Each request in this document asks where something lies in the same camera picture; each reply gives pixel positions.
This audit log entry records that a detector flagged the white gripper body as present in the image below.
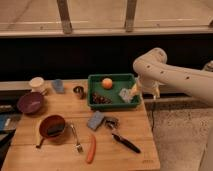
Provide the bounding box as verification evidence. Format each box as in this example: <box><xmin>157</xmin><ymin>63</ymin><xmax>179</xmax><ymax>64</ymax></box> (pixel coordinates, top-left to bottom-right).
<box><xmin>137</xmin><ymin>76</ymin><xmax>160</xmax><ymax>99</ymax></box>

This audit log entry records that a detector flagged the wooden cutting board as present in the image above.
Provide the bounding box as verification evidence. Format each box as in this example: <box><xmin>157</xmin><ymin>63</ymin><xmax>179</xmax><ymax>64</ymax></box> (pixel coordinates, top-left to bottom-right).
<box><xmin>1</xmin><ymin>80</ymin><xmax>160</xmax><ymax>171</ymax></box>

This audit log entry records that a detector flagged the metal binder clip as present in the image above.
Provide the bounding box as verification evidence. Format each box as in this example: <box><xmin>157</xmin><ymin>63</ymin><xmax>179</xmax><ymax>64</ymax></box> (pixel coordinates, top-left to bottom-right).
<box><xmin>105</xmin><ymin>117</ymin><xmax>119</xmax><ymax>129</ymax></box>

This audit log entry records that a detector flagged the black eraser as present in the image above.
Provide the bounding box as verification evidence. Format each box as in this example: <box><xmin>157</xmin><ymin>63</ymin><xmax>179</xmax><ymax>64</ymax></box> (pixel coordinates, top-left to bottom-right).
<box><xmin>47</xmin><ymin>124</ymin><xmax>64</xmax><ymax>136</ymax></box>

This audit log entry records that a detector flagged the green plastic tray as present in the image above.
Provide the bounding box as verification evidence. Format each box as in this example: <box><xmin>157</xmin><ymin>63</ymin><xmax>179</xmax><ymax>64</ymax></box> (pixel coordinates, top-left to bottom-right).
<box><xmin>87</xmin><ymin>73</ymin><xmax>141</xmax><ymax>110</ymax></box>

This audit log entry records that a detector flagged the blue plastic cup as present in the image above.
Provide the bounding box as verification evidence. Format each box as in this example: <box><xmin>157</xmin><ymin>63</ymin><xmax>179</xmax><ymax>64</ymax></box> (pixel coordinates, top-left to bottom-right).
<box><xmin>52</xmin><ymin>79</ymin><xmax>64</xmax><ymax>94</ymax></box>

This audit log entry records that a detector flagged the metal fork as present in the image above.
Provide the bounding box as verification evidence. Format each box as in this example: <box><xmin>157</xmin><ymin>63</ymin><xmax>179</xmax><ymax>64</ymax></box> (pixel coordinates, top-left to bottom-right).
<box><xmin>70</xmin><ymin>123</ymin><xmax>83</xmax><ymax>153</ymax></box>

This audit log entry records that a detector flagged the brown pine cone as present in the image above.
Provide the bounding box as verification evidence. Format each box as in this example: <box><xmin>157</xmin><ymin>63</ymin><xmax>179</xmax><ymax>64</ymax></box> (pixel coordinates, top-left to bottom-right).
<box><xmin>92</xmin><ymin>93</ymin><xmax>111</xmax><ymax>104</ymax></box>

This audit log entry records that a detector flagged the crumpled white cloth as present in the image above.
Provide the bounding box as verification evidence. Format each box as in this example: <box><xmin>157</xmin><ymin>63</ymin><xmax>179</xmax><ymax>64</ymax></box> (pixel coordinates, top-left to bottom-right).
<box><xmin>119</xmin><ymin>88</ymin><xmax>133</xmax><ymax>103</ymax></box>

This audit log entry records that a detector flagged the orange ball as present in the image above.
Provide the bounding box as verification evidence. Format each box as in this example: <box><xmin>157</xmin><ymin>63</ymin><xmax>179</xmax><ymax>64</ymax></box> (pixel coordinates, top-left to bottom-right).
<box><xmin>101</xmin><ymin>78</ymin><xmax>113</xmax><ymax>89</ymax></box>

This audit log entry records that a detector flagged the purple bowl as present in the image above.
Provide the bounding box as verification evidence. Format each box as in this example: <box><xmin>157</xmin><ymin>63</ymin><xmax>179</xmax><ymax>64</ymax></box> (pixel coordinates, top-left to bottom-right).
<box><xmin>17</xmin><ymin>92</ymin><xmax>44</xmax><ymax>114</ymax></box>

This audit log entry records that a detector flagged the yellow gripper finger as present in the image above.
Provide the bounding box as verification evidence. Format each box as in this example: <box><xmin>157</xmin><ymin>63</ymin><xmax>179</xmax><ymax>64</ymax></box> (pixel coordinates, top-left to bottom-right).
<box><xmin>130</xmin><ymin>84</ymin><xmax>140</xmax><ymax>98</ymax></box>

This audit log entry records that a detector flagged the orange carrot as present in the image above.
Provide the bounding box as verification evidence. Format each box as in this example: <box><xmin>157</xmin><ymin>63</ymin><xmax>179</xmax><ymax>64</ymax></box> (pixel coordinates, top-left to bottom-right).
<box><xmin>86</xmin><ymin>134</ymin><xmax>96</xmax><ymax>164</ymax></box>

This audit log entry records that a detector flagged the blue sponge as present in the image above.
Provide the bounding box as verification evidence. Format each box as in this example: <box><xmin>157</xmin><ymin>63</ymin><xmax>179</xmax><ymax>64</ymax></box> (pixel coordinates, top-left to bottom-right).
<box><xmin>87</xmin><ymin>111</ymin><xmax>105</xmax><ymax>131</ymax></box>

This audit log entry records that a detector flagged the orange bowl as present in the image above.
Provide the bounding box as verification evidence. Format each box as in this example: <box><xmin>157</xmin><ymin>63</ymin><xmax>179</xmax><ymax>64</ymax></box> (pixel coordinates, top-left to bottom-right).
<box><xmin>39</xmin><ymin>115</ymin><xmax>66</xmax><ymax>139</ymax></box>

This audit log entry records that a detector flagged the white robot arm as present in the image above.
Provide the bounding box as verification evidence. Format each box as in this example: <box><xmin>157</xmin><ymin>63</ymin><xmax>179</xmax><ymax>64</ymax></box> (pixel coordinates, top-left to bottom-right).
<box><xmin>133</xmin><ymin>48</ymin><xmax>213</xmax><ymax>171</ymax></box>

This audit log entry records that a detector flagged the white cup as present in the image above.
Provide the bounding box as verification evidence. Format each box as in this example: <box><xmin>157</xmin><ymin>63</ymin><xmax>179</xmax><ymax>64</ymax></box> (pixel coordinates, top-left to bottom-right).
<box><xmin>29</xmin><ymin>77</ymin><xmax>47</xmax><ymax>95</ymax></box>

